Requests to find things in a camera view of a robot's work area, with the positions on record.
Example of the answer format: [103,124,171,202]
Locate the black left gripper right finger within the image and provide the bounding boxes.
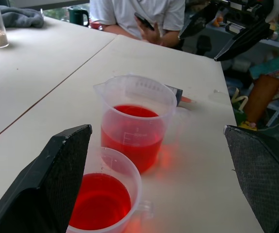
[223,125,279,233]

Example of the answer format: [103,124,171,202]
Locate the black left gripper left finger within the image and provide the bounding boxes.
[0,124,93,233]

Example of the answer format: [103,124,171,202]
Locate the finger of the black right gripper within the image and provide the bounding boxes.
[177,2,219,41]
[213,20,275,62]

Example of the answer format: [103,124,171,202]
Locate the black smartphone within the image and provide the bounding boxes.
[134,12,156,32]

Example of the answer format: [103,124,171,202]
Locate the beaker with red liquid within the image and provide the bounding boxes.
[92,74,178,174]
[66,146,155,233]

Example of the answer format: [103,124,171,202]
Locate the plastic syringe with black plunger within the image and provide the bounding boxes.
[165,84,197,105]

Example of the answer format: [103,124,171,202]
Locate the person's left hand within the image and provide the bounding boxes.
[139,21,165,47]

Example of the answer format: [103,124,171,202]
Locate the black office chair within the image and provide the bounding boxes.
[196,34,212,57]

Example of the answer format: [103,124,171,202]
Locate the brown cardboard tube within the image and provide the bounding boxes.
[243,74,279,125]

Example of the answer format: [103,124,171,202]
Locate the yellow green toy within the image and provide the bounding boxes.
[230,87,258,131]

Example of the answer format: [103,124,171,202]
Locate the person in white t-shirt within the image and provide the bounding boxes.
[89,0,186,33]

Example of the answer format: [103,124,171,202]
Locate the dark green kettle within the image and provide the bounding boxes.
[68,6,90,27]

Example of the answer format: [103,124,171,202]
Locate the grey towel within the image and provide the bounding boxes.
[0,5,45,29]

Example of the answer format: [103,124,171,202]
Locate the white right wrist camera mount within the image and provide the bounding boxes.
[265,0,279,24]

